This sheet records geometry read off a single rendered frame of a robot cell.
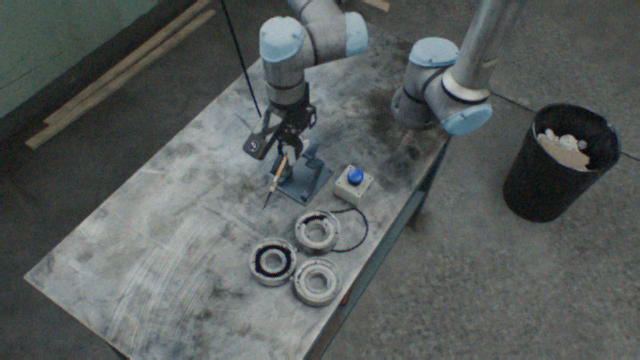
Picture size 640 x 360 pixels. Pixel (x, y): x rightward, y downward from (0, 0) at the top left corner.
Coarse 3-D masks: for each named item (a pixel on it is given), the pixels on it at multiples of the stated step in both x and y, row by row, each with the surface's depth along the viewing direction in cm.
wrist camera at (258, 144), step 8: (264, 112) 103; (272, 112) 103; (280, 112) 102; (288, 112) 104; (264, 120) 103; (272, 120) 103; (280, 120) 102; (256, 128) 104; (264, 128) 103; (272, 128) 103; (280, 128) 103; (256, 136) 103; (264, 136) 103; (272, 136) 102; (248, 144) 103; (256, 144) 103; (264, 144) 103; (272, 144) 104; (248, 152) 103; (256, 152) 103; (264, 152) 103
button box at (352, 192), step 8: (352, 168) 130; (344, 176) 128; (368, 176) 129; (336, 184) 127; (344, 184) 127; (352, 184) 127; (360, 184) 127; (368, 184) 127; (336, 192) 129; (344, 192) 127; (352, 192) 126; (360, 192) 126; (352, 200) 128; (360, 200) 128
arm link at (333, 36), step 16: (320, 0) 96; (304, 16) 97; (320, 16) 94; (336, 16) 93; (352, 16) 93; (320, 32) 91; (336, 32) 92; (352, 32) 92; (320, 48) 91; (336, 48) 92; (352, 48) 94; (320, 64) 95
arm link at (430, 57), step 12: (420, 48) 130; (432, 48) 130; (444, 48) 130; (456, 48) 130; (420, 60) 128; (432, 60) 127; (444, 60) 126; (408, 72) 135; (420, 72) 130; (432, 72) 128; (408, 84) 137; (420, 84) 131; (420, 96) 136
